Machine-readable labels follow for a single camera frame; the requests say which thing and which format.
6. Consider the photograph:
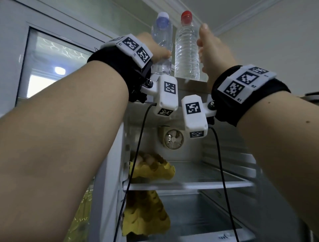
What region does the white crisper drawer cover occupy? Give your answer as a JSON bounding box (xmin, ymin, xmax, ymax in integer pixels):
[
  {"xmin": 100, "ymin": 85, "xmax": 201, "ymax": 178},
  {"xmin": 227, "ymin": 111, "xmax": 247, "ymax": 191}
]
[{"xmin": 147, "ymin": 227, "xmax": 256, "ymax": 242}]

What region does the glass refrigerator shelf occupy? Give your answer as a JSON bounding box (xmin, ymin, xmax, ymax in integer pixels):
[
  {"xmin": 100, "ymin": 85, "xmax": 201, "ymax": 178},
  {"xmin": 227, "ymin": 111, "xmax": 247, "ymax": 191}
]
[{"xmin": 123, "ymin": 161, "xmax": 255, "ymax": 191}]

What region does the person's left forearm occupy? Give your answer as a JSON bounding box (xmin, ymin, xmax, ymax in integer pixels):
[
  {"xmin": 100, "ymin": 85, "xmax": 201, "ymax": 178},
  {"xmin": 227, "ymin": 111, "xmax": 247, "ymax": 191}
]
[{"xmin": 0, "ymin": 60, "xmax": 130, "ymax": 242}]

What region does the person's left hand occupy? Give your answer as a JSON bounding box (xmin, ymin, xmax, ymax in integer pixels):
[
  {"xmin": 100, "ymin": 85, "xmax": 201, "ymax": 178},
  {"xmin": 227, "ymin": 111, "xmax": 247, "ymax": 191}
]
[{"xmin": 136, "ymin": 32, "xmax": 172, "ymax": 64}]

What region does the yellow egg carton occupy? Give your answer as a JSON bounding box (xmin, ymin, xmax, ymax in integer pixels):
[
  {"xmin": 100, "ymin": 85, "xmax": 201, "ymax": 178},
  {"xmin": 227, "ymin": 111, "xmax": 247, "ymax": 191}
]
[
  {"xmin": 129, "ymin": 152, "xmax": 176, "ymax": 181},
  {"xmin": 122, "ymin": 190, "xmax": 171, "ymax": 236}
]

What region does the black wrist strap, white marker plate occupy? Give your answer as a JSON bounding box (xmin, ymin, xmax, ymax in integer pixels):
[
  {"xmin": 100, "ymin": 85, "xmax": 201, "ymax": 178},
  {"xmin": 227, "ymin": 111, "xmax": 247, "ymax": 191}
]
[
  {"xmin": 87, "ymin": 34, "xmax": 154, "ymax": 103},
  {"xmin": 211, "ymin": 64, "xmax": 292, "ymax": 127}
]

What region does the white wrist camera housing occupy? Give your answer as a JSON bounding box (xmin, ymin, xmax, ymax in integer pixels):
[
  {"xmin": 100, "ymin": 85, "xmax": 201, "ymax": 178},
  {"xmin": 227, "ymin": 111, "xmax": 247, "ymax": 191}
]
[
  {"xmin": 141, "ymin": 74, "xmax": 179, "ymax": 117},
  {"xmin": 181, "ymin": 94, "xmax": 218, "ymax": 139}
]

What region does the person's right hand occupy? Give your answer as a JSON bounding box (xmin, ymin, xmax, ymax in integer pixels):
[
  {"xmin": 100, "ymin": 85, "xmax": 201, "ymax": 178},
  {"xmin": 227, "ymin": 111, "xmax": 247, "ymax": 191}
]
[{"xmin": 197, "ymin": 23, "xmax": 238, "ymax": 85}]

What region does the white framed window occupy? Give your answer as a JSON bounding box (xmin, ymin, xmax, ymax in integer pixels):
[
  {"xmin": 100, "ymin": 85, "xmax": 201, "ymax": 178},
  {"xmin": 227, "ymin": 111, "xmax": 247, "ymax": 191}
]
[{"xmin": 15, "ymin": 23, "xmax": 105, "ymax": 106}]

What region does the black camera cable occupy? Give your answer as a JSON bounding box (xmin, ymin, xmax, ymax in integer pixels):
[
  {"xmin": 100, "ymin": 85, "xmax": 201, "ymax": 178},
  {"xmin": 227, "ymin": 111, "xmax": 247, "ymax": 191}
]
[
  {"xmin": 208, "ymin": 125, "xmax": 240, "ymax": 242},
  {"xmin": 113, "ymin": 103, "xmax": 157, "ymax": 242}
]

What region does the yellow patterned cloth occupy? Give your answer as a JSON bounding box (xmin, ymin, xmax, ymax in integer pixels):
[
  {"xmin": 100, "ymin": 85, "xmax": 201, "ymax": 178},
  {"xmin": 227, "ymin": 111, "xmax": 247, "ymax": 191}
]
[{"xmin": 63, "ymin": 189, "xmax": 93, "ymax": 242}]

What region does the round refrigerator thermostat light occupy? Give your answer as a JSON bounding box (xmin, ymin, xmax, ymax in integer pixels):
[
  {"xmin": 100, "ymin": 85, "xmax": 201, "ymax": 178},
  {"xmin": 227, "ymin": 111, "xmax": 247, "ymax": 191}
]
[{"xmin": 158, "ymin": 126, "xmax": 185, "ymax": 150}]

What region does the person's right forearm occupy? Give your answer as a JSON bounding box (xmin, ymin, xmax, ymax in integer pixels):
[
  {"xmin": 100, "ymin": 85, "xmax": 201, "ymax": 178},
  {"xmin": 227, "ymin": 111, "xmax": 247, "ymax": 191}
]
[{"xmin": 236, "ymin": 90, "xmax": 319, "ymax": 236}]

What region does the blue cap clear water bottle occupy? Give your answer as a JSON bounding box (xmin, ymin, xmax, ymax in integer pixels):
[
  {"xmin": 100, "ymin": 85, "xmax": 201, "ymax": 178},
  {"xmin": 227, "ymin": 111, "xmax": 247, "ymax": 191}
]
[{"xmin": 151, "ymin": 12, "xmax": 174, "ymax": 76}]

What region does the red cap clear water bottle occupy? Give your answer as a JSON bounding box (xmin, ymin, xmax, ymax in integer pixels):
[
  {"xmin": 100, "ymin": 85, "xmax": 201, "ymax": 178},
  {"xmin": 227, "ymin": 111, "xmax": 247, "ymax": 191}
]
[{"xmin": 174, "ymin": 10, "xmax": 201, "ymax": 81}]

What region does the white refrigerator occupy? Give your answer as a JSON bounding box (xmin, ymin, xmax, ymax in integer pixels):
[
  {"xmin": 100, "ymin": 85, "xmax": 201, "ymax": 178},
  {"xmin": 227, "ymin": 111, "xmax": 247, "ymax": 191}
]
[{"xmin": 88, "ymin": 74, "xmax": 319, "ymax": 242}]

